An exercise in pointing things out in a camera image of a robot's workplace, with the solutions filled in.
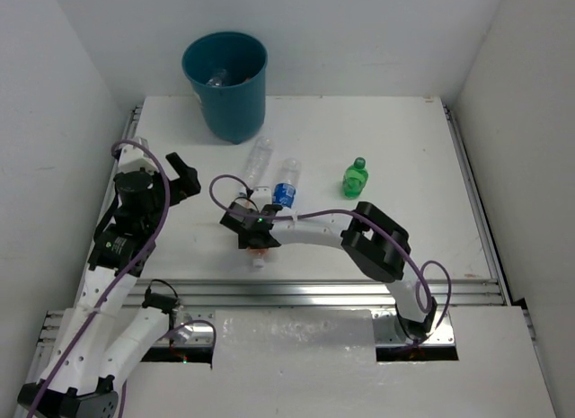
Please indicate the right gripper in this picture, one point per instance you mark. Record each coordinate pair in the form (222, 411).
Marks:
(245, 241)

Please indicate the clear bottle blue label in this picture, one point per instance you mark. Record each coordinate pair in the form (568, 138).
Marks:
(284, 192)

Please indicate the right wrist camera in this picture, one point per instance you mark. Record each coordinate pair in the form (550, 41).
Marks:
(261, 195)

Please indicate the clear bottle white cap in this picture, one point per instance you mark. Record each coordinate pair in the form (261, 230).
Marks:
(220, 78)

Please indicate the clear bottle blue cap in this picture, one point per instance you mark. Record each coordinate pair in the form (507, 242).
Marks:
(258, 161)

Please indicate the teal plastic bin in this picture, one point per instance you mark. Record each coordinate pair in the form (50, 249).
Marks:
(233, 113)

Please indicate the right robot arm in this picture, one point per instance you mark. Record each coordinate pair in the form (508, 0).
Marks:
(377, 245)

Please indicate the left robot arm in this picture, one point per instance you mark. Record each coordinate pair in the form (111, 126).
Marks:
(87, 370)

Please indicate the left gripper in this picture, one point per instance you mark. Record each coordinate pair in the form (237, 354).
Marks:
(181, 184)

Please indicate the green plastic bottle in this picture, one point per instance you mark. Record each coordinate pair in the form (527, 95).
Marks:
(355, 178)

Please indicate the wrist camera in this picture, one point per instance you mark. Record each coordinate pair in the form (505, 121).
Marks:
(261, 195)
(131, 159)

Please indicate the aluminium front rail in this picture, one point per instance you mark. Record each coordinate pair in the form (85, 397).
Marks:
(312, 293)

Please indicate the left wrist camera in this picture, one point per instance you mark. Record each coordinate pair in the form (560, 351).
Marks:
(131, 159)

